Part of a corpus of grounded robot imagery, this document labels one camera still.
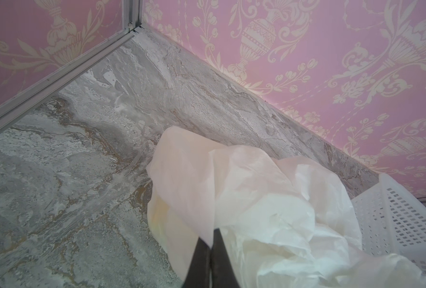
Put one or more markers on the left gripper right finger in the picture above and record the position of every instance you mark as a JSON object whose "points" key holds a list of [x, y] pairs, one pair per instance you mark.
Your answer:
{"points": [[221, 267]]}

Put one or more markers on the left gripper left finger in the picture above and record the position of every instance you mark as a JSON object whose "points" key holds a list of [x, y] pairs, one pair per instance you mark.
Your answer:
{"points": [[198, 275]]}

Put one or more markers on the white plastic bag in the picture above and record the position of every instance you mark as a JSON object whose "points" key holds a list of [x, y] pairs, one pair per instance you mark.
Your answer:
{"points": [[286, 223]]}

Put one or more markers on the white perforated plastic basket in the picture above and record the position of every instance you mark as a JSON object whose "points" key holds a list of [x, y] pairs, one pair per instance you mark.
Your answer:
{"points": [[392, 220]]}

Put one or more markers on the left aluminium corner post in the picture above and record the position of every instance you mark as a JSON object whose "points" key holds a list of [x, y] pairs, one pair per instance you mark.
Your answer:
{"points": [[14, 109]]}

